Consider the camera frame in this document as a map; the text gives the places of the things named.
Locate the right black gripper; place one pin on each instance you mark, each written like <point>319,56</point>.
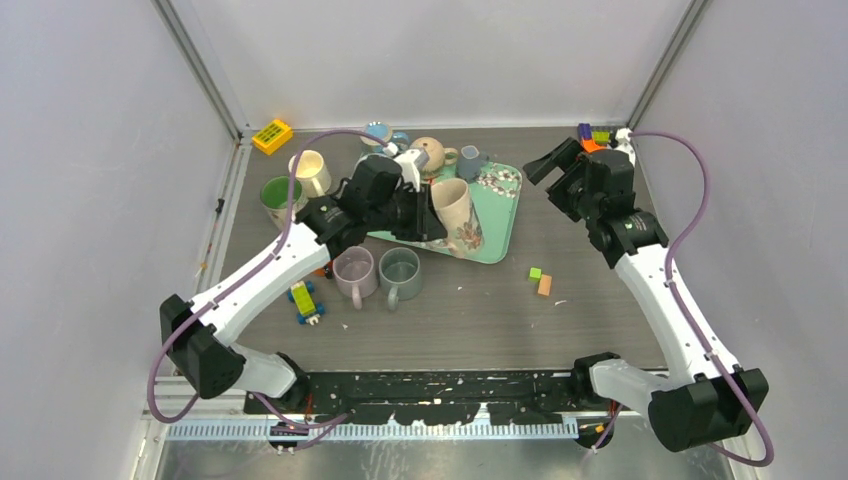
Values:
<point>565,156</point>

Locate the tall floral mug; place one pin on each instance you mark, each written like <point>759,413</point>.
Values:
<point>456,211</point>

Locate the wooden block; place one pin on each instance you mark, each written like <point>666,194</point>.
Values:
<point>544,285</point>

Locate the blue mug behind tray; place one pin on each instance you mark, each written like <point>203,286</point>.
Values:
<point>386,133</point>

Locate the toy brick car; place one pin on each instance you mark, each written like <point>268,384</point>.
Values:
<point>309,312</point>

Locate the grey mug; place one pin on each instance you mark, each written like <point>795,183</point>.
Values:
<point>400,275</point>

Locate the small blue-grey cup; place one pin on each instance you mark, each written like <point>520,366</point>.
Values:
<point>470,163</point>

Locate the green floral tray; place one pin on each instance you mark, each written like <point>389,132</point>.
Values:
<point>495,195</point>

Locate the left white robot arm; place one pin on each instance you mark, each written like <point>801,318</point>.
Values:
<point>200,335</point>

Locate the beige teapot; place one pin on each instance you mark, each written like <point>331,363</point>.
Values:
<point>438,155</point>

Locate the orange and green toy stack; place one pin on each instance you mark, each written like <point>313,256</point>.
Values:
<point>594,138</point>

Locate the lilac mug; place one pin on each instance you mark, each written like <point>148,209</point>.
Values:
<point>355,274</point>

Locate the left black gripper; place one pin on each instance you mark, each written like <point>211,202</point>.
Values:
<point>425,219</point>

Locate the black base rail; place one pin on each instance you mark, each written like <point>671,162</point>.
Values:
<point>442,397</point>

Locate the green cube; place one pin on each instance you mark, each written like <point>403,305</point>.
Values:
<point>534,274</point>

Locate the cream floral mug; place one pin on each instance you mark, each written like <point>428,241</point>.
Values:
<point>281,194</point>

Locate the yellow toy block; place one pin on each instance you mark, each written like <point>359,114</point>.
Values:
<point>272,137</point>

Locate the cream plain mug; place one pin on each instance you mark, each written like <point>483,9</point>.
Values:
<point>312,174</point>

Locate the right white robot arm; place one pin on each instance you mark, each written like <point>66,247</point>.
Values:
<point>706,396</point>

